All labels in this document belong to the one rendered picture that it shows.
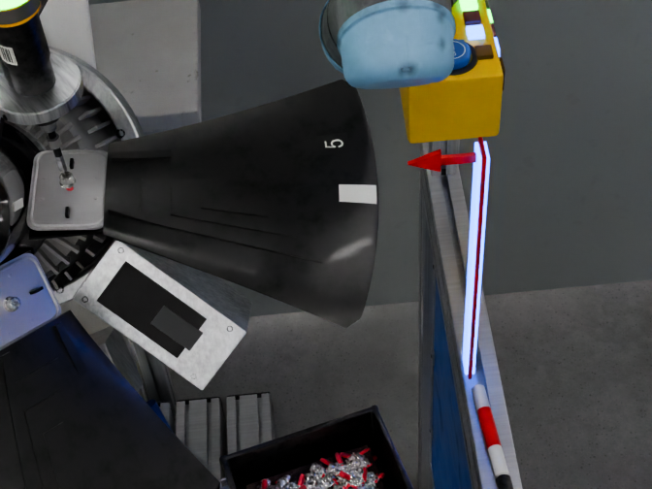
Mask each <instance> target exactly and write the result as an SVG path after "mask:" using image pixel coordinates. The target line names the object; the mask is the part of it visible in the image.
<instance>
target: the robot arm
mask: <svg viewBox="0 0 652 489"><path fill-rule="evenodd" d="M457 1H458V0H328V1H327V2H326V4H325V6H324V8H323V10H322V12H321V15H320V19H319V38H320V42H321V46H322V48H323V51H324V53H325V55H326V57H327V58H328V60H329V61H330V62H331V64H332V65H333V66H334V67H335V69H336V70H338V71H340V72H341V73H343V75H344V78H345V80H346V81H347V82H348V83H349V84H350V85H351V86H353V87H356V88H362V89H386V88H399V87H409V86H417V85H423V84H429V83H431V82H440V81H442V80H444V79H446V78H447V77H448V76H449V75H450V74H451V72H452V70H453V68H454V44H453V38H454V36H455V32H456V25H455V19H454V16H453V14H452V10H451V8H452V7H453V5H454V4H455V3H456V2H457Z"/></svg>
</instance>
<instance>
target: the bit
mask: <svg viewBox="0 0 652 489"><path fill-rule="evenodd" d="M47 142H48V145H49V148H50V149H52V151H53V154H54V157H55V160H56V163H57V166H58V169H59V171H60V173H65V172H66V171H67V167H66V164H65V161H64V158H63V155H62V152H61V149H60V147H61V145H62V143H61V140H60V137H59V134H58V133H55V131H53V132H51V133H48V135H47Z"/></svg>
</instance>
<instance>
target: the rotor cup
mask: <svg viewBox="0 0 652 489"><path fill-rule="evenodd" d="M41 151H44V150H43V148H42V147H41V146H40V145H39V143H38V142H37V141H36V140H35V139H34V138H33V137H32V136H31V135H30V134H28V133H27V132H26V131H25V130H23V129H22V128H20V127H19V126H17V125H15V124H14V123H12V122H10V121H8V120H7V121H4V126H3V131H2V137H1V142H0V266H1V265H2V264H4V263H6V262H8V261H10V260H12V259H14V258H16V257H18V256H20V255H21V254H23V253H25V252H27V251H29V250H31V251H32V254H33V255H35V254H36V253H37V252H38V251H39V250H40V248H41V247H42V246H43V245H44V244H45V242H46V241H47V239H41V240H31V241H30V240H29V239H28V235H29V226H28V225H27V221H26V217H27V210H28V202H29V193H30V185H31V178H32V169H33V161H34V157H35V156H36V155H37V154H38V153H39V152H41ZM21 198H22V199H23V205H24V207H22V208H21V209H19V210H17V211H16V212H14V204H13V203H14V202H15V201H17V200H19V199H21Z"/></svg>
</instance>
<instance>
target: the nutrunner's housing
mask: <svg viewBox="0 0 652 489"><path fill-rule="evenodd" d="M0 55H1V58H2V60H3V63H4V65H5V67H6V68H7V69H8V71H9V74H10V77H11V79H12V82H13V85H14V88H15V91H16V92H17V93H18V94H20V95H22V96H26V97H35V96H40V95H43V94H45V93H47V92H48V91H50V90H51V89H52V88H53V86H54V85H55V81H56V78H55V74H54V72H53V68H52V65H51V62H50V59H49V58H50V51H49V46H48V42H47V39H46V36H45V33H44V29H43V26H42V23H41V20H40V17H39V14H38V13H37V14H35V15H34V16H33V17H32V18H31V19H30V20H28V21H27V22H25V23H23V24H21V25H18V26H14V27H0ZM58 119H59V118H58ZM58 119H56V120H53V121H50V122H47V123H43V124H36V125H37V126H47V125H51V124H53V123H55V122H56V121H57V120H58Z"/></svg>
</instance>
